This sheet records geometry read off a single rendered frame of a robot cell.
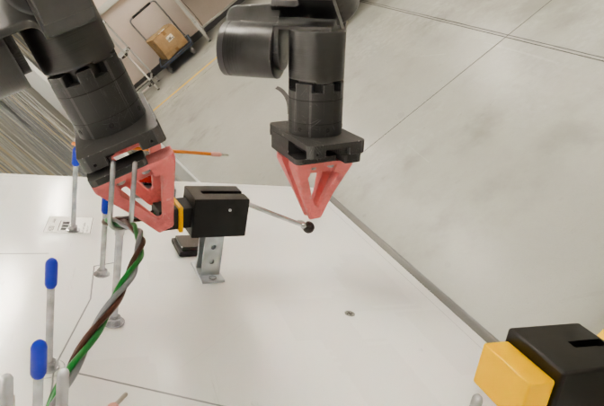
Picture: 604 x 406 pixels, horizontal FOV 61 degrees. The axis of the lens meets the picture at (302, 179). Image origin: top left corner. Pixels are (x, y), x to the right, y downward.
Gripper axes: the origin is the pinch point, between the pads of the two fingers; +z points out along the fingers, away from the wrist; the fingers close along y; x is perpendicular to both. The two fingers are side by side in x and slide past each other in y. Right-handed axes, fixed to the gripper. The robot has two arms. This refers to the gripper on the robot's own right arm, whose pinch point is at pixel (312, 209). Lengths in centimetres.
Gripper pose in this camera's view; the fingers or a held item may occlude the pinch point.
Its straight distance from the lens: 58.1
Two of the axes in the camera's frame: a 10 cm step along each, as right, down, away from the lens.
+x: 9.0, -1.4, 4.1
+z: -0.2, 9.4, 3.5
